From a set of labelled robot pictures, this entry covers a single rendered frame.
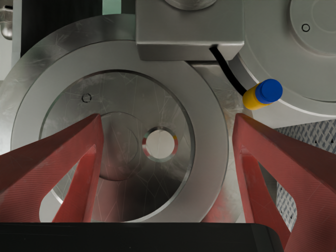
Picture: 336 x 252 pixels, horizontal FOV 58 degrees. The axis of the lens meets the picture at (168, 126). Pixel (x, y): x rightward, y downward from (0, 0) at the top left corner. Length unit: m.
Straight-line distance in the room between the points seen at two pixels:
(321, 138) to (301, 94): 0.14
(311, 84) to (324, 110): 0.02
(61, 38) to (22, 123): 0.05
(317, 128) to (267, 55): 0.16
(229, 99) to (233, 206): 0.06
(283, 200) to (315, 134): 0.11
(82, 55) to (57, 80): 0.02
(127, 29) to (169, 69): 0.03
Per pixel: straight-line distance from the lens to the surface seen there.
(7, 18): 0.57
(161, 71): 0.16
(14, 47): 0.20
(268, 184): 0.53
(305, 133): 0.36
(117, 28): 0.18
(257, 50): 0.19
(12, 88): 0.19
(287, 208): 0.41
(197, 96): 0.16
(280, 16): 0.20
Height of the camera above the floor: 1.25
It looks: 4 degrees down
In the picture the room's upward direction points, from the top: 180 degrees clockwise
